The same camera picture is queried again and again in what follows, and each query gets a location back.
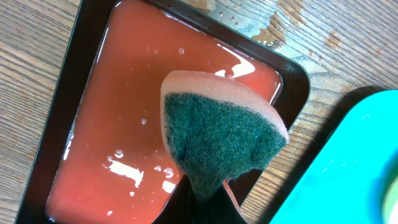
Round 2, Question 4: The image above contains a green-rimmed plate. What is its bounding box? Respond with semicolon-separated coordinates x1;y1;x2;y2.
382;178;398;224

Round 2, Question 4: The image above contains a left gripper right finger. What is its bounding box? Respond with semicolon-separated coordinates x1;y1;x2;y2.
201;183;247;224

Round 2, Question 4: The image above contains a red tray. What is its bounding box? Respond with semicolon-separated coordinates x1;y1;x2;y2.
16;1;310;223

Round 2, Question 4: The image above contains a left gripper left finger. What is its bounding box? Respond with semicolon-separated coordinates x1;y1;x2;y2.
153;175;195;224

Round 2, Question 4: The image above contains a teal tray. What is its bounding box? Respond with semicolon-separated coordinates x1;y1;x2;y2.
271;90;397;224

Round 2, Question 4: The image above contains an orange sponge with black scourer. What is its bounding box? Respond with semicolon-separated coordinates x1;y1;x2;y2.
160;70;289;208

